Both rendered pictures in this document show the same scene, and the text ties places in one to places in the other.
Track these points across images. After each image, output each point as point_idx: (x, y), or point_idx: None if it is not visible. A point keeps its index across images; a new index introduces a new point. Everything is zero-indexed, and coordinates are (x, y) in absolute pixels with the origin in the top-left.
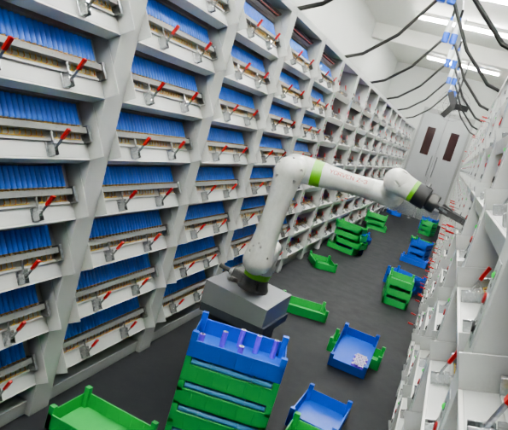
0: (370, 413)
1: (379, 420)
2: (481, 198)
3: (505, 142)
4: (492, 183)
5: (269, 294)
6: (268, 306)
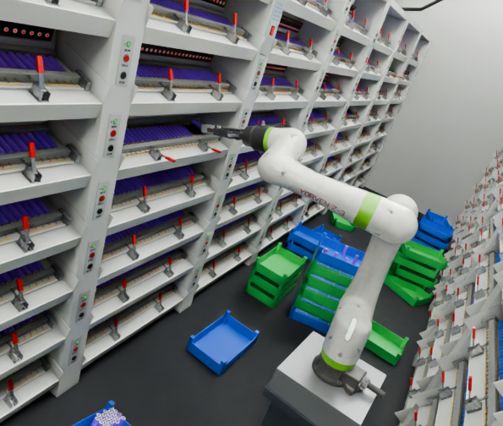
0: (150, 354)
1: (147, 345)
2: (273, 99)
3: (306, 63)
4: (315, 90)
5: (309, 360)
6: (311, 336)
